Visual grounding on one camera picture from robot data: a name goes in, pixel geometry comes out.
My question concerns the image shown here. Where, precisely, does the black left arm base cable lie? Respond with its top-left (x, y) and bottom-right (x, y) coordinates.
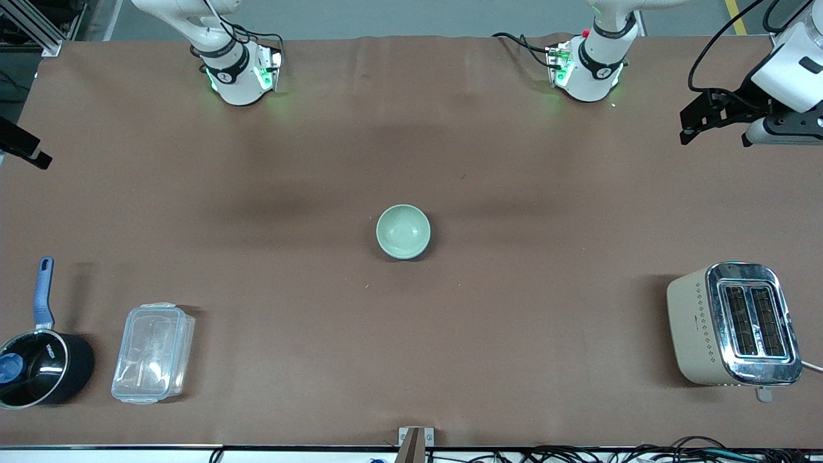
top-left (491, 32), bottom-right (555, 69)

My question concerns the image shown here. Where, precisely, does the green bowl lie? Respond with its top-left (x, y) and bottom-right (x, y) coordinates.
top-left (375, 204), bottom-right (432, 259)

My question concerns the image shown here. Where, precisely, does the clear plastic food container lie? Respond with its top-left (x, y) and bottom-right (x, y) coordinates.
top-left (111, 302), bottom-right (196, 406)

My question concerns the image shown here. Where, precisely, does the black floor cable bundle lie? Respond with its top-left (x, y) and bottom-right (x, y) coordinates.
top-left (424, 436), bottom-right (823, 463)

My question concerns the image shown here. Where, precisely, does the black right arm base cable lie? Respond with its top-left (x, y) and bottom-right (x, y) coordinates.
top-left (228, 24), bottom-right (285, 53)

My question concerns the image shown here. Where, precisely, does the metal table edge bracket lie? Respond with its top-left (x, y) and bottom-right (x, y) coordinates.
top-left (397, 426), bottom-right (435, 463)

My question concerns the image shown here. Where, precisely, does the brown table cover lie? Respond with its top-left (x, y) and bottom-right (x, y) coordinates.
top-left (0, 33), bottom-right (823, 449)

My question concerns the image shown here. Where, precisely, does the blue bowl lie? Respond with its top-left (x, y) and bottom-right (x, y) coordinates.
top-left (381, 239), bottom-right (431, 262)

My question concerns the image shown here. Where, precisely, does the black saucepan with blue handle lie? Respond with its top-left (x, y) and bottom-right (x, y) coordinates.
top-left (0, 257), bottom-right (96, 410)

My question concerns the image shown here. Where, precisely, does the cream and chrome two-slot toaster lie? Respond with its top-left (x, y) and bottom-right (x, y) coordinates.
top-left (667, 261), bottom-right (803, 404)

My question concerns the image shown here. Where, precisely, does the black arm base cable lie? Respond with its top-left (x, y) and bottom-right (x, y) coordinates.
top-left (491, 32), bottom-right (555, 69)
top-left (228, 24), bottom-right (285, 53)

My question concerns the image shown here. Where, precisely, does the glass lid with blue knob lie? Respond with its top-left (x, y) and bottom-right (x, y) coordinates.
top-left (0, 331), bottom-right (69, 408)

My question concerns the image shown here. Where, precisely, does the black left arm wrist cable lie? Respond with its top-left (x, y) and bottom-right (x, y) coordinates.
top-left (688, 0), bottom-right (769, 92)

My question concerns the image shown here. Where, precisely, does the aluminium frame profile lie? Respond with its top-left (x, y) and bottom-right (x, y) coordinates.
top-left (0, 0), bottom-right (88, 59)

